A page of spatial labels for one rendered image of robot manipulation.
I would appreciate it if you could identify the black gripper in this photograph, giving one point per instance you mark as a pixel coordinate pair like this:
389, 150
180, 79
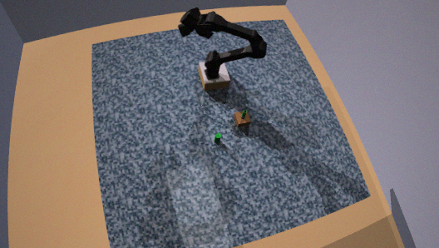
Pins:
185, 31

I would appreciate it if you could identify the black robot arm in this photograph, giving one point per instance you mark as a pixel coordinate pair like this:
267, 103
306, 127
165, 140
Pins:
193, 19

